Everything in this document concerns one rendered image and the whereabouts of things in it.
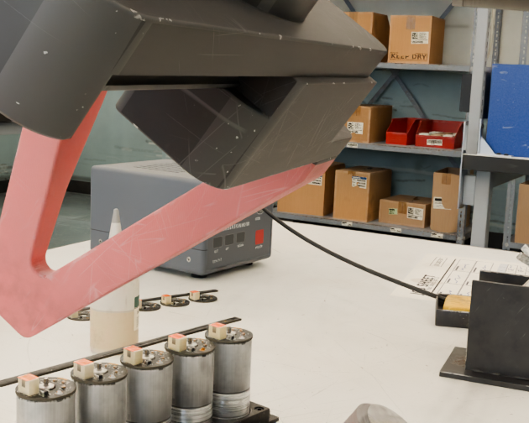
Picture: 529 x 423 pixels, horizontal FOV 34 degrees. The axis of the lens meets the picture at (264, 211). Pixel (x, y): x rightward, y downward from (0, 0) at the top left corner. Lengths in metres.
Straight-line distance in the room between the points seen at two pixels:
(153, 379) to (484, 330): 0.27
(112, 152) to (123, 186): 5.43
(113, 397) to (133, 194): 0.48
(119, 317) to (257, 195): 0.44
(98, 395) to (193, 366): 0.06
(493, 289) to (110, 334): 0.26
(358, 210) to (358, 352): 4.23
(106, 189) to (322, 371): 0.37
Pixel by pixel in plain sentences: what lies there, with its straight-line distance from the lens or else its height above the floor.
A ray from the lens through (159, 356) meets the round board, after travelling 0.42.
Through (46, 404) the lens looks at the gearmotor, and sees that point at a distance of 0.37.
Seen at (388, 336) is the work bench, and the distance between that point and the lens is 0.68.
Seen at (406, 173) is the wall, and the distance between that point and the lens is 5.22.
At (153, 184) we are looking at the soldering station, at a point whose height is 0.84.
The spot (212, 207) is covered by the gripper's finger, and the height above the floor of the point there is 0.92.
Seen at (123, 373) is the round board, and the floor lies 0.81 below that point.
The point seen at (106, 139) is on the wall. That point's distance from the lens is 6.31.
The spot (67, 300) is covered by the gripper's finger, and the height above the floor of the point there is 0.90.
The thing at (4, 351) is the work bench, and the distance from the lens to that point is 0.63.
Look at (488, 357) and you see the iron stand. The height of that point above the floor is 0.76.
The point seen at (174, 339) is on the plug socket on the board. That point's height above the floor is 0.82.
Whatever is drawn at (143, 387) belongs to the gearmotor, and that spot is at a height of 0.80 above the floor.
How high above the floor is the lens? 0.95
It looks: 9 degrees down
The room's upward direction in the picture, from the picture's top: 2 degrees clockwise
